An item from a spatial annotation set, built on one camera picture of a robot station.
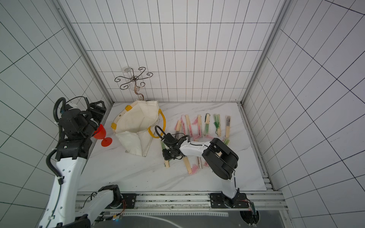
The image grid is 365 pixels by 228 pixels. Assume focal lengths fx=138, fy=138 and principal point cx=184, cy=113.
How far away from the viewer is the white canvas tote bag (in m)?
0.80

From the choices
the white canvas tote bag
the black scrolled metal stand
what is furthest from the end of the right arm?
the black scrolled metal stand

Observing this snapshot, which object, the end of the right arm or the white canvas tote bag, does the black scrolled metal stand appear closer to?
the white canvas tote bag
